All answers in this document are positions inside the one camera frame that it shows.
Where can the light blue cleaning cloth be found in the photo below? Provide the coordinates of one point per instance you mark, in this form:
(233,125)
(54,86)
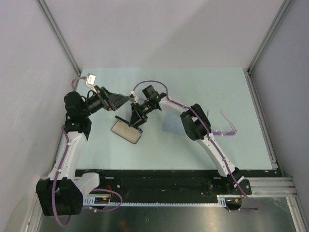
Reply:
(172,124)

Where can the left aluminium frame post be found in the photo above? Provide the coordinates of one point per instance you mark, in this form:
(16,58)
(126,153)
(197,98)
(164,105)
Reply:
(51,21)

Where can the aluminium frame post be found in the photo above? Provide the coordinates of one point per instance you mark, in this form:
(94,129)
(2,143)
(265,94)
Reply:
(51,21)
(273,28)

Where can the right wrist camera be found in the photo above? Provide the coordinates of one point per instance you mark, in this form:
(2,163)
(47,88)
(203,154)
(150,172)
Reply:
(133,97)

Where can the dark green glasses case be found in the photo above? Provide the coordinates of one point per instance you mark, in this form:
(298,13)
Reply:
(122,129)

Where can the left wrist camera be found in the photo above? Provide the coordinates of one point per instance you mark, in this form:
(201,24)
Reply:
(89,81)

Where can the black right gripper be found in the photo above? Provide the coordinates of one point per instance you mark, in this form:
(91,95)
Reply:
(138,116)

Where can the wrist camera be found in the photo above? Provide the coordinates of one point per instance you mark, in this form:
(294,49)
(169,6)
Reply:
(133,97)
(89,81)

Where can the front aluminium crossbar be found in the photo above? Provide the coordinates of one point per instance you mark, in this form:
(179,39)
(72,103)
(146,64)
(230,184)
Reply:
(271,186)

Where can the aluminium rail right edge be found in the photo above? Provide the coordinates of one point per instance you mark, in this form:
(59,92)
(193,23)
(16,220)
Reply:
(262,120)

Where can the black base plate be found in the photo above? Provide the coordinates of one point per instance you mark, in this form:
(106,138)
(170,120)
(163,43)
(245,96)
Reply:
(163,186)

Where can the pink transparent sunglasses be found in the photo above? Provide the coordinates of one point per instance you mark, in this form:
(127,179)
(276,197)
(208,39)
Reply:
(226,133)

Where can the right aluminium frame post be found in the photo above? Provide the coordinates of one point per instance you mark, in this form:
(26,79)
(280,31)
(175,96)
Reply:
(273,28)

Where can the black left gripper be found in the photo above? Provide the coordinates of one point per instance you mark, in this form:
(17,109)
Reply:
(116,101)

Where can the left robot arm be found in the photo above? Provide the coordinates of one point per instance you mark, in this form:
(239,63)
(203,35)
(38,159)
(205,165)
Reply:
(76,129)

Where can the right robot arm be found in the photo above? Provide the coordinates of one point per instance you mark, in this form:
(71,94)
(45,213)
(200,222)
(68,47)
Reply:
(196,126)

